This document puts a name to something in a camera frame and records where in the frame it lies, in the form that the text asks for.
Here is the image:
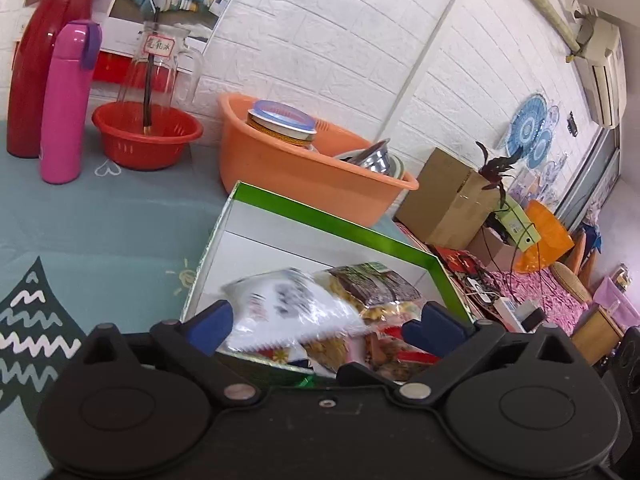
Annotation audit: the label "glass pitcher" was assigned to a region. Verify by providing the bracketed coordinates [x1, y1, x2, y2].
[116, 22, 206, 136]

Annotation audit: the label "dark stirring stick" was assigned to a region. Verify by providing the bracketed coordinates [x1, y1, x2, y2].
[142, 10, 161, 136]

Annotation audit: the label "large brown cardboard box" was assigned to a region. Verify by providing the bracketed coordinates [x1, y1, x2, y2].
[395, 147, 506, 251]

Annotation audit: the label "light green box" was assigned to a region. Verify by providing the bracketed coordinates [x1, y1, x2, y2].
[495, 195, 543, 253]

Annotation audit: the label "red plastic basin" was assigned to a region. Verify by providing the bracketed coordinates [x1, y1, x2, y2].
[91, 101, 204, 171]

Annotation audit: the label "small blue paper fan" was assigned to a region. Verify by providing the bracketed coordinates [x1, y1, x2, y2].
[527, 127, 556, 171]

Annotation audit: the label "orange cushion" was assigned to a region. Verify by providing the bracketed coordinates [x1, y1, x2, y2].
[565, 232, 598, 286]

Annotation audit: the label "white wall conduit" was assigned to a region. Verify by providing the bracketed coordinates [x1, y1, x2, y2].
[385, 0, 476, 151]

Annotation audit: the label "white snack packet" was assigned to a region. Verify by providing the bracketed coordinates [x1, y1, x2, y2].
[222, 268, 371, 353]

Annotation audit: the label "tin with blue lid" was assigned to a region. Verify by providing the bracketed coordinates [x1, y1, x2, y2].
[245, 100, 318, 153]

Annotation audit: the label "white air conditioner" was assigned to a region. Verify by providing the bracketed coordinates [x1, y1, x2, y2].
[570, 0, 628, 128]

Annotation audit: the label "pink water bottle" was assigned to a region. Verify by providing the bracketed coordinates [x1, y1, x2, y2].
[40, 20, 103, 184]

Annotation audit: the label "wooden box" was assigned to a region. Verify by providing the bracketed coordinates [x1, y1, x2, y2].
[572, 305, 626, 366]

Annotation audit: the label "steel bowl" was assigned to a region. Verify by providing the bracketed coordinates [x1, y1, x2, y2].
[335, 139, 406, 181]

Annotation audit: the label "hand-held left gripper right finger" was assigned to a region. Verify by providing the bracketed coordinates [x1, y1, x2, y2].
[336, 301, 596, 407]

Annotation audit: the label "small brown cardboard box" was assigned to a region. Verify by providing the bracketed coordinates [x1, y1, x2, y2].
[467, 227, 521, 273]

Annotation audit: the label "teal printed tablecloth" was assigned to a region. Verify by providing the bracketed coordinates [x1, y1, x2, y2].
[0, 120, 436, 480]

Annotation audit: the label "orange bag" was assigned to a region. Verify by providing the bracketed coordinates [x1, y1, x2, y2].
[515, 200, 576, 273]

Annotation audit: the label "orange plastic basin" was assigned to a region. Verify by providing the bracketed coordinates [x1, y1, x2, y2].
[217, 92, 420, 228]

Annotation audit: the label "woven round cushion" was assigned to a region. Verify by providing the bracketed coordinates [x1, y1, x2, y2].
[550, 262, 593, 303]

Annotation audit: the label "dark purple plant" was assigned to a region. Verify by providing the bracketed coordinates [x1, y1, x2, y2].
[475, 141, 523, 211]

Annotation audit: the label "clear dark-label snack packet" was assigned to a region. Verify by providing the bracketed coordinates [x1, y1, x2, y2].
[315, 262, 424, 322]

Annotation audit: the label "large blue paper fan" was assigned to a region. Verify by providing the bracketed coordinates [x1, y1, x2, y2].
[505, 92, 548, 158]

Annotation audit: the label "green cardboard box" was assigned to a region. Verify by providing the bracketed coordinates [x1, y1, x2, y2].
[180, 181, 476, 387]

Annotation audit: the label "wrapped air conditioner pipe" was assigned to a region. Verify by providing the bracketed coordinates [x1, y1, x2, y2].
[492, 0, 583, 53]

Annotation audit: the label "white power strip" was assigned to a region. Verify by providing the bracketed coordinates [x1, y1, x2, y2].
[492, 296, 526, 331]

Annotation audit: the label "red flat packets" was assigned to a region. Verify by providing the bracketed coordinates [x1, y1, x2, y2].
[432, 246, 481, 273]

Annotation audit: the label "red thermos jug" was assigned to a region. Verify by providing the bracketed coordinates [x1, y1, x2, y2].
[6, 0, 106, 159]

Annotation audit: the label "black charger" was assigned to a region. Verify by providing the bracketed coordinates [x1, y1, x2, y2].
[517, 305, 547, 333]

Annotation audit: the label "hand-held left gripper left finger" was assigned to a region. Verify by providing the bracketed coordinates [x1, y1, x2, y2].
[80, 300, 262, 407]

